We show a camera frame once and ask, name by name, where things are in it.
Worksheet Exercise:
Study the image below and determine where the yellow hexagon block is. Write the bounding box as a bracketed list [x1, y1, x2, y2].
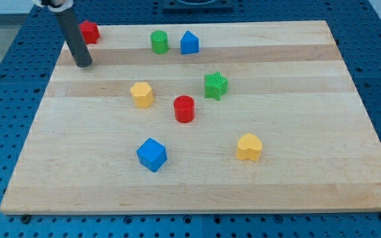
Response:
[130, 82, 154, 108]

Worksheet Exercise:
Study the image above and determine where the red cylinder block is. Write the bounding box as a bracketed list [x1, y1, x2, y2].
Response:
[173, 95, 195, 123]

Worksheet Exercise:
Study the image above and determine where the green star block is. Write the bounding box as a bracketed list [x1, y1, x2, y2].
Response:
[204, 71, 228, 101]

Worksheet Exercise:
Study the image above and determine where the blue cube block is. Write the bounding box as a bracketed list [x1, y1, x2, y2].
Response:
[136, 138, 167, 173]

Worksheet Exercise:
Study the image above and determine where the yellow heart block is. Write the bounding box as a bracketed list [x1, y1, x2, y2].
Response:
[236, 134, 263, 161]

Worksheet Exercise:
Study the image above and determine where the wooden board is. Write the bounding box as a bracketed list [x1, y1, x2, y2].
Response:
[0, 20, 381, 215]

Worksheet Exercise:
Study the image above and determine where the blue pentagon house block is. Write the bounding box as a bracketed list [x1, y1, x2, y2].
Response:
[180, 31, 200, 54]

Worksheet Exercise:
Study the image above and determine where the green cylinder block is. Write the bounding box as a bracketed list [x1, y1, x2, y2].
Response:
[150, 30, 169, 54]

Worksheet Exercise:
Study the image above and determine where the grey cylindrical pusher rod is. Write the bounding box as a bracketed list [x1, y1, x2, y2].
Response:
[54, 1, 93, 68]

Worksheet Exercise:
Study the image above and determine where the red star block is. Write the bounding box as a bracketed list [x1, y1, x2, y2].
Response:
[79, 20, 101, 44]

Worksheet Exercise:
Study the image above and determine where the white rod mount collar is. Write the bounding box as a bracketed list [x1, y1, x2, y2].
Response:
[32, 0, 73, 13]

